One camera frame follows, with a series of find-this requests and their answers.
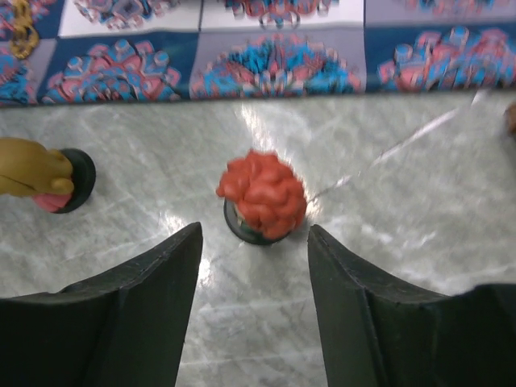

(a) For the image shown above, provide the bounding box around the orange wooden two-tier shelf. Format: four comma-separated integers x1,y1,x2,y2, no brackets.
504,102,516,137

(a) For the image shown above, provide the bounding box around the patterned table runner cloth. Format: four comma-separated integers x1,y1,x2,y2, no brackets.
1,1,515,106

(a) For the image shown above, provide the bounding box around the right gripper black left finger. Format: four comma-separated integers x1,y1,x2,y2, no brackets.
1,223,203,387

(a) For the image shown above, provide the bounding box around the olive-hat figurine toy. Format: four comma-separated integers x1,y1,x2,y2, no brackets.
1,137,96,214

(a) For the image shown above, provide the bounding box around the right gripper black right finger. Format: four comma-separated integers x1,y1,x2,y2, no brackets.
308,225,515,387

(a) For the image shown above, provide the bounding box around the gold fork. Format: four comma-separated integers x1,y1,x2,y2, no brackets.
10,0,40,60

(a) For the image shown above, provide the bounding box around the red-haired figurine toy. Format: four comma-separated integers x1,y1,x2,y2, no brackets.
215,149,307,246

